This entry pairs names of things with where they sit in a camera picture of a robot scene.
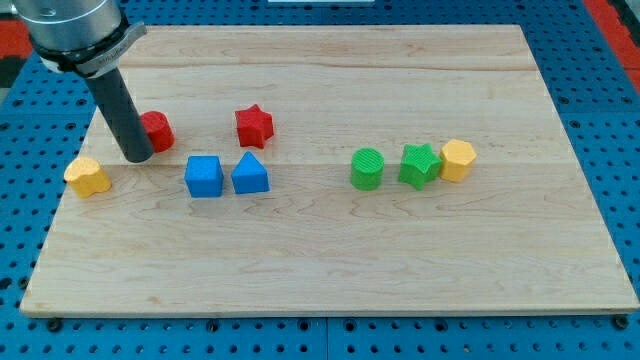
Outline green cylinder block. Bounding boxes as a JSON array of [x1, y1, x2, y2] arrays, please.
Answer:
[[350, 148, 385, 191]]

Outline red cylinder block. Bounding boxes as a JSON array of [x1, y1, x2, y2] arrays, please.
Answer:
[[140, 111, 175, 153]]

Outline green star block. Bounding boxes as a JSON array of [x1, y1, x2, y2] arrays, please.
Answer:
[[398, 143, 442, 191]]

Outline yellow hexagon block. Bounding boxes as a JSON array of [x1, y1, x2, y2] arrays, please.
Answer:
[[439, 139, 477, 182]]

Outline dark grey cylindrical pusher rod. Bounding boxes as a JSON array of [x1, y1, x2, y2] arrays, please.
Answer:
[[85, 68, 154, 163]]

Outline yellow heart block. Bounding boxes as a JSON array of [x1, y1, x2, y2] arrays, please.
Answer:
[[63, 157, 112, 198]]

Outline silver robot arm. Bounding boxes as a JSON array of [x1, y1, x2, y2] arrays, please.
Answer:
[[12, 0, 154, 163]]

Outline light wooden board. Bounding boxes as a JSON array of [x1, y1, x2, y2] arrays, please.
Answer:
[[21, 25, 639, 318]]

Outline blue triangle block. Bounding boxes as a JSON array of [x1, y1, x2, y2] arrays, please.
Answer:
[[231, 151, 270, 194]]

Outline blue cube block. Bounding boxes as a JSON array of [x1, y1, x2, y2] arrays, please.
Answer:
[[184, 155, 224, 198]]

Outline red star block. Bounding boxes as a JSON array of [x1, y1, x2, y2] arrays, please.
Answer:
[[235, 104, 274, 149]]

